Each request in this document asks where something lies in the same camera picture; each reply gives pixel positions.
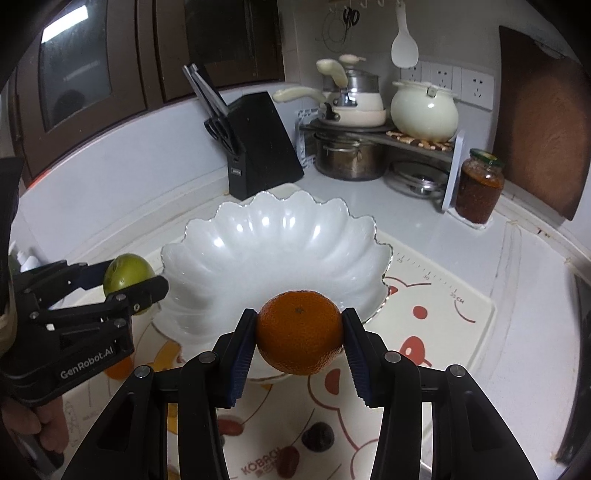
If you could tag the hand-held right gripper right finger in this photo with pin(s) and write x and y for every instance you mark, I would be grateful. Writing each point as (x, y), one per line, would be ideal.
(358, 362)

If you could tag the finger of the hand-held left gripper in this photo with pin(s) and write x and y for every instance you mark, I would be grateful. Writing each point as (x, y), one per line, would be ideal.
(147, 293)
(87, 273)

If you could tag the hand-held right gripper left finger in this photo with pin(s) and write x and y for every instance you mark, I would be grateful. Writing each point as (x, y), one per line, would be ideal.
(242, 357)

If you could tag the green round fruit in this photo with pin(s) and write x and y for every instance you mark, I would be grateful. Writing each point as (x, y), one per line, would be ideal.
(127, 270)

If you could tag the orange mandarin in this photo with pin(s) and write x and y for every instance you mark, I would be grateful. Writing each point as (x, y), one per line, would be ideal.
(300, 332)

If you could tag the red grape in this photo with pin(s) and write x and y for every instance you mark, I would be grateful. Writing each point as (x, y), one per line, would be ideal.
(230, 425)
(289, 461)

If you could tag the white scalloped bowl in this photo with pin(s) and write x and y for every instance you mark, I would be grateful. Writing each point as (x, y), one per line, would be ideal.
(277, 244)

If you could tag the person's left hand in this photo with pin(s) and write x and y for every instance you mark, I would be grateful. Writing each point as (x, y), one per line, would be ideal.
(51, 424)

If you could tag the white bottle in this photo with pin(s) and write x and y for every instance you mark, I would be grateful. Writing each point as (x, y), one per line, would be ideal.
(25, 262)

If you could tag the cartoon printed silicone mat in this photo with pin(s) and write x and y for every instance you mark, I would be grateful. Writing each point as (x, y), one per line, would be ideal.
(429, 332)

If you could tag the dark purple grape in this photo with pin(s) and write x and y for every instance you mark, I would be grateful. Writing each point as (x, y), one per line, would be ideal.
(318, 437)

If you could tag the black kitchen scissors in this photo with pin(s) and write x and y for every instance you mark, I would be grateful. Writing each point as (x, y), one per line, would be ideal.
(221, 131)

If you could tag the black knife block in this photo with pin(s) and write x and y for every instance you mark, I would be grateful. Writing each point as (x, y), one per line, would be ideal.
(263, 147)

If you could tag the glass pot lid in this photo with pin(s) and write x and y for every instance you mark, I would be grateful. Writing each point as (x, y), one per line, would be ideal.
(415, 177)

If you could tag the stainless steel pot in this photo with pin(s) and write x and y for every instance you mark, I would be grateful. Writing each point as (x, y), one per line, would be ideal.
(351, 161)

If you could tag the grey kitchen shelf rack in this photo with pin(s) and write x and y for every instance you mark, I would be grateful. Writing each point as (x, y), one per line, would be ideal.
(455, 184)

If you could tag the glass jar of red sauce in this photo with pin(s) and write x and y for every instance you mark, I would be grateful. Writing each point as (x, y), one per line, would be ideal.
(478, 194)

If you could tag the checkered trivet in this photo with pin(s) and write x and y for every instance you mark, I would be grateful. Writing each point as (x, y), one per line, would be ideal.
(434, 145)

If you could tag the white ceramic casserole pot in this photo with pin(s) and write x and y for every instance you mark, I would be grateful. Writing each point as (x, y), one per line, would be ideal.
(422, 110)

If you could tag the cream steamer pot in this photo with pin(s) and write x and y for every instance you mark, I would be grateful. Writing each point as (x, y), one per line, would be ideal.
(362, 85)

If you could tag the brown wooden cutting board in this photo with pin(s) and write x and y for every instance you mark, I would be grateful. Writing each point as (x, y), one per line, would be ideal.
(540, 129)

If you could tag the white rice paddle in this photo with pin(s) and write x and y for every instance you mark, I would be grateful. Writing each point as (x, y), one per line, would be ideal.
(405, 50)

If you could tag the dark brown wall cabinet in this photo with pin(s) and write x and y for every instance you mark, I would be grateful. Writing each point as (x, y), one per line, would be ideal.
(138, 55)

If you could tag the white wall socket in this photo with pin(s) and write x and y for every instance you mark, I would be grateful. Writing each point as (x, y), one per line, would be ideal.
(445, 74)
(478, 90)
(413, 73)

